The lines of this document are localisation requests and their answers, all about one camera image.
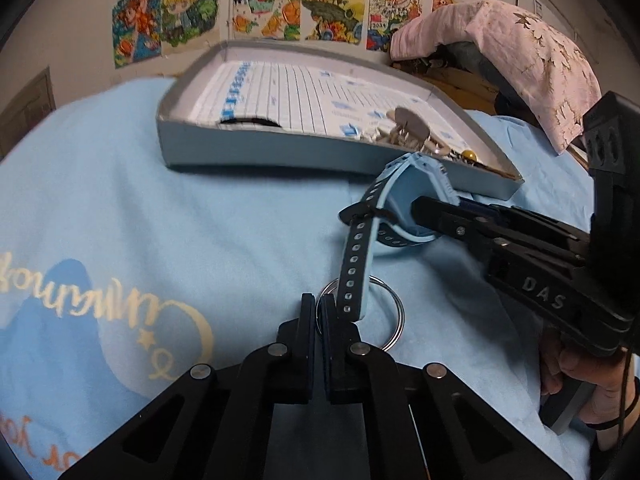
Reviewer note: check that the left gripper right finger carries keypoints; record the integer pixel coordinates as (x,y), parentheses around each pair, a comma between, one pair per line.
(354,371)

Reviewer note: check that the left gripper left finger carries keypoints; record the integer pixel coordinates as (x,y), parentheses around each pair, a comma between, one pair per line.
(283,372)

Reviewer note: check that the blue kids smartwatch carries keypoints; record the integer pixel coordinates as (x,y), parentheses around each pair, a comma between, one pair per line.
(383,215)

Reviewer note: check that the bangle with yellow bead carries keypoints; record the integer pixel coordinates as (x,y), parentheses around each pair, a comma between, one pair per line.
(470,158)

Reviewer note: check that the person's right hand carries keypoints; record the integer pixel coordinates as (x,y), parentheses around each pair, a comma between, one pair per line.
(612,377)

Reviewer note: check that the light blue cartoon bedsheet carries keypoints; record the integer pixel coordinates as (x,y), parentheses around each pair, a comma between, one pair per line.
(118,274)

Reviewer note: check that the pink floral blanket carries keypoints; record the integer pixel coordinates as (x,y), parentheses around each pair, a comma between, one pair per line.
(543,67)

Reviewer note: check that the grey shallow cardboard tray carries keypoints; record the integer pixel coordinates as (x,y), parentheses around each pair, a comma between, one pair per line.
(247,103)

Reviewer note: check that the white air conditioner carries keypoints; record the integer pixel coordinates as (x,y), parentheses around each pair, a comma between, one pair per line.
(549,14)

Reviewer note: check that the orange fish drawing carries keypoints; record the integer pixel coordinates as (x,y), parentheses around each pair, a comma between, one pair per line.
(437,4)

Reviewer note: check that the colourful doodle drawing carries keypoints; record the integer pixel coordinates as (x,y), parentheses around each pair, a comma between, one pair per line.
(387,16)

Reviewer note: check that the brown wooden door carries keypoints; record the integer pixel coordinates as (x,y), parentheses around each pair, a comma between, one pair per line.
(26,110)

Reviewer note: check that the landscape dinosaur drawing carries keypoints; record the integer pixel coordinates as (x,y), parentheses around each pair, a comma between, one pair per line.
(333,20)

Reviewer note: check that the turtle and fish drawing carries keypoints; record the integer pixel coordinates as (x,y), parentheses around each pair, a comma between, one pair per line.
(266,19)

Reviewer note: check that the blond character drawing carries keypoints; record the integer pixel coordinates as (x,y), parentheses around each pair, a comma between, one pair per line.
(187,25)

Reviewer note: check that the orange hair character drawing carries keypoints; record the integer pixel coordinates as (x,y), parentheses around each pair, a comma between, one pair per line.
(135,31)

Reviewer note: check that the wooden bed frame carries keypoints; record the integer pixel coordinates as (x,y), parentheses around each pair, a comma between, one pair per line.
(481,98)

